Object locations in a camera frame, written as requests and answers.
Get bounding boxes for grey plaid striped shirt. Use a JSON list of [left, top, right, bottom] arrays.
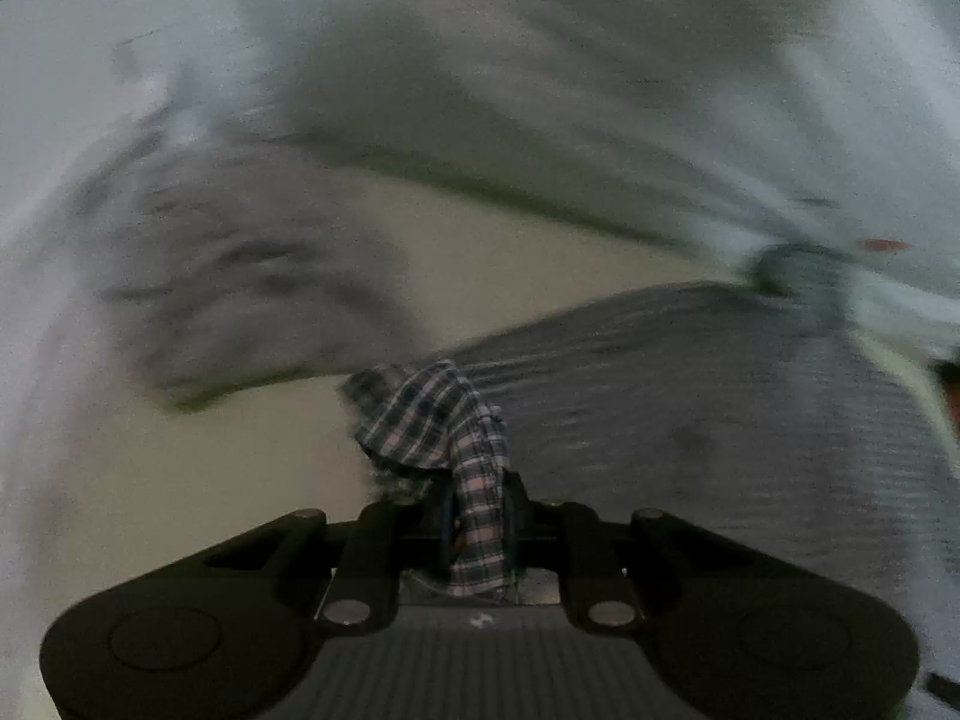
[[341, 281, 960, 605]]

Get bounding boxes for pale blue printed sheet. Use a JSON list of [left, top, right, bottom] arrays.
[[0, 0, 960, 391]]

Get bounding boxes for dark grey cloth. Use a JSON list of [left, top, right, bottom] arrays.
[[75, 142, 428, 413]]

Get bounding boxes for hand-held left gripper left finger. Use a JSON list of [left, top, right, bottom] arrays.
[[199, 476, 460, 628]]

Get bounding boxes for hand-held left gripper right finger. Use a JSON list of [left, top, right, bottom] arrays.
[[501, 469, 760, 628]]

